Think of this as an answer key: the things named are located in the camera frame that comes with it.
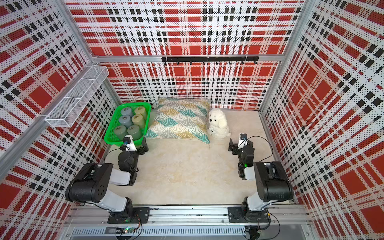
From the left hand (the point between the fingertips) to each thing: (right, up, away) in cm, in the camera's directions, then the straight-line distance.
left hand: (139, 138), depth 90 cm
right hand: (+62, 0, +2) cm, 62 cm away
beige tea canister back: (-7, +19, +21) cm, 29 cm away
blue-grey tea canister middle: (-16, +11, +14) cm, 24 cm away
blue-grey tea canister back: (-18, +18, +21) cm, 33 cm away
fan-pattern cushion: (+25, +12, +5) cm, 28 cm away
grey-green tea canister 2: (-7, +4, +8) cm, 11 cm away
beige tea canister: (-7, +12, +14) cm, 20 cm away
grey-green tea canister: (-16, +4, +9) cm, 19 cm away
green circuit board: (+3, -42, -21) cm, 47 cm away
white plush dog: (+49, +7, +1) cm, 49 cm away
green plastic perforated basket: (-24, +1, +8) cm, 25 cm away
